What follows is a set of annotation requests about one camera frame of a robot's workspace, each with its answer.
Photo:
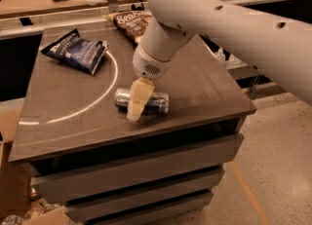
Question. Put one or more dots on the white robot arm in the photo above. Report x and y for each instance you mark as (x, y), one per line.
(278, 48)

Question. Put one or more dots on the silver blue redbull can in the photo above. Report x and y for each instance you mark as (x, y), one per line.
(158, 103)

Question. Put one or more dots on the grey drawer cabinet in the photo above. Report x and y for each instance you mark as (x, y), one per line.
(83, 152)

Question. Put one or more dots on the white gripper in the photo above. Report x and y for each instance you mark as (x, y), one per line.
(147, 64)

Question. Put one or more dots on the clear sanitizer bottle left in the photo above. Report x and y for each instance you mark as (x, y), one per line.
(220, 56)

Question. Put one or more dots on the cardboard box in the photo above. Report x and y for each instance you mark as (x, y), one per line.
(16, 199)

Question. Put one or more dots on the brown yellow chip bag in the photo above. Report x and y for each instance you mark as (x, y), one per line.
(131, 23)

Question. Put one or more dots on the dark blue chip bag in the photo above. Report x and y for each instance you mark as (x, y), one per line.
(78, 52)

